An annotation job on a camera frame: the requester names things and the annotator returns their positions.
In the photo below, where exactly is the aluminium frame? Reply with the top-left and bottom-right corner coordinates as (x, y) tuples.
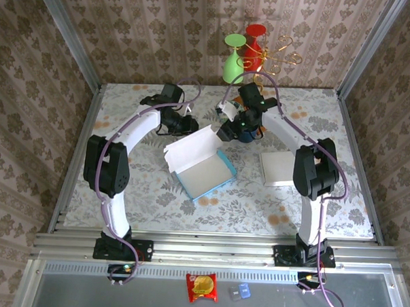
(12, 0), (410, 307)

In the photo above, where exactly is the dark blue mug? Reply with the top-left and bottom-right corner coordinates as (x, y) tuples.
(237, 126), (261, 145)

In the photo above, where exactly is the gold wire rack, wooden base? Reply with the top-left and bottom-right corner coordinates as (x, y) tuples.
(232, 33), (305, 107)

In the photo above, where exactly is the teal paper box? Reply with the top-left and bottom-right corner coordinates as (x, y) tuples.
(161, 122), (239, 204)

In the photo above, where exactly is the green wine glass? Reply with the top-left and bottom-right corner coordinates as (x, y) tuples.
(221, 33), (247, 86)

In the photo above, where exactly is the red snack packet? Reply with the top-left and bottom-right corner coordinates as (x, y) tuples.
(184, 271), (220, 304)

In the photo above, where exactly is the red wine glass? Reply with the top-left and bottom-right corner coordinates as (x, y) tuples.
(242, 22), (268, 75)

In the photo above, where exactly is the slotted grey cable duct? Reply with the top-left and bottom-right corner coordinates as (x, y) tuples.
(43, 259), (299, 285)

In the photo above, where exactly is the floral tablecloth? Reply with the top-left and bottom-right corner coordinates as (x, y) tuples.
(64, 78), (381, 240)

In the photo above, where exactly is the white paper box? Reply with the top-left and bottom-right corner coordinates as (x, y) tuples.
(257, 148), (307, 189)

